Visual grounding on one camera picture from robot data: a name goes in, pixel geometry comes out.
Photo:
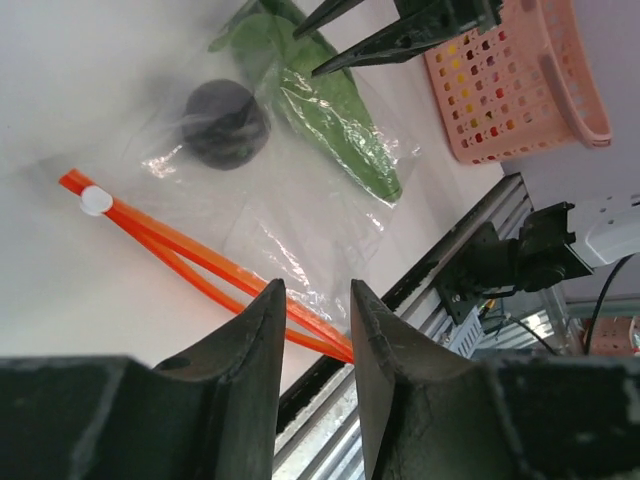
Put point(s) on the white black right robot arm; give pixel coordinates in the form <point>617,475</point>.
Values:
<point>560,242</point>

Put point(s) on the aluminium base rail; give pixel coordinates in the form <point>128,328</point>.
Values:
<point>324,440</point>

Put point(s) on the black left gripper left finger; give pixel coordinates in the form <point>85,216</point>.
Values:
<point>208,412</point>

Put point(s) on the clear zip top bag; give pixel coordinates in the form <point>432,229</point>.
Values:
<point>292,212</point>

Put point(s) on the pink plastic basket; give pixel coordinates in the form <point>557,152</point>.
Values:
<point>521,88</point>

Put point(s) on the perforated grey cable duct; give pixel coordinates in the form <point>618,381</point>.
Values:
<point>502,334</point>

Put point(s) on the green fake leafy vegetable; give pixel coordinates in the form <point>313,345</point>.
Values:
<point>328,112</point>

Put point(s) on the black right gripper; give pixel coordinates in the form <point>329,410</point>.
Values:
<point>421,26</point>

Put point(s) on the dark round fake fruit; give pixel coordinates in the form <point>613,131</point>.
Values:
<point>223,125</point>

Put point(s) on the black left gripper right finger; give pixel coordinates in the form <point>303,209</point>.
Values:
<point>428,413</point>

